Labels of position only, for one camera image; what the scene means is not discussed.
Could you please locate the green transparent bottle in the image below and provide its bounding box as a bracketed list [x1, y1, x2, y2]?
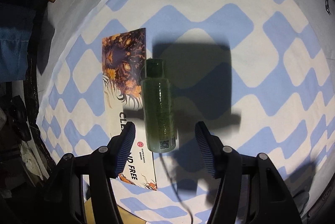
[141, 58, 177, 154]

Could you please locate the clean and free flat box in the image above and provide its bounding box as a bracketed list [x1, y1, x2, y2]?
[102, 28, 157, 191]

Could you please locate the blue cream checkered mat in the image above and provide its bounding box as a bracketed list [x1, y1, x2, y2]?
[36, 0, 334, 223]

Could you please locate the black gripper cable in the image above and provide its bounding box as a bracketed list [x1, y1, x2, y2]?
[159, 151, 195, 224]

